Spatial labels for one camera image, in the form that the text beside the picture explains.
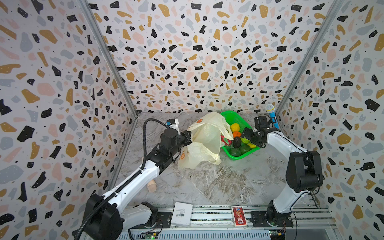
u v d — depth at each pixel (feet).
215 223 2.40
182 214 2.35
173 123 2.29
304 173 1.58
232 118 3.82
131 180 1.51
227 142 3.11
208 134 2.91
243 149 3.12
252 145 3.12
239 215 2.44
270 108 2.95
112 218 1.23
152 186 2.69
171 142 1.86
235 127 3.48
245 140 3.13
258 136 2.33
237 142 3.20
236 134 3.37
